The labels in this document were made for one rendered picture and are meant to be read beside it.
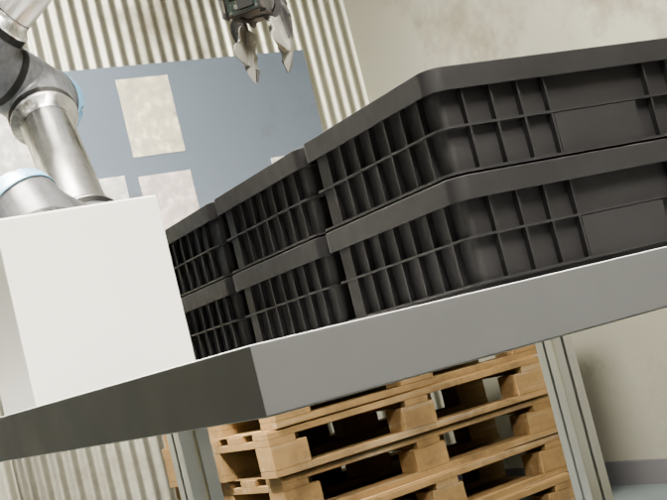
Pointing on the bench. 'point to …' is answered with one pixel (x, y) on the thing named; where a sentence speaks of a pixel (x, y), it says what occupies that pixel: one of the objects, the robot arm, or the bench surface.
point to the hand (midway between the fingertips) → (272, 70)
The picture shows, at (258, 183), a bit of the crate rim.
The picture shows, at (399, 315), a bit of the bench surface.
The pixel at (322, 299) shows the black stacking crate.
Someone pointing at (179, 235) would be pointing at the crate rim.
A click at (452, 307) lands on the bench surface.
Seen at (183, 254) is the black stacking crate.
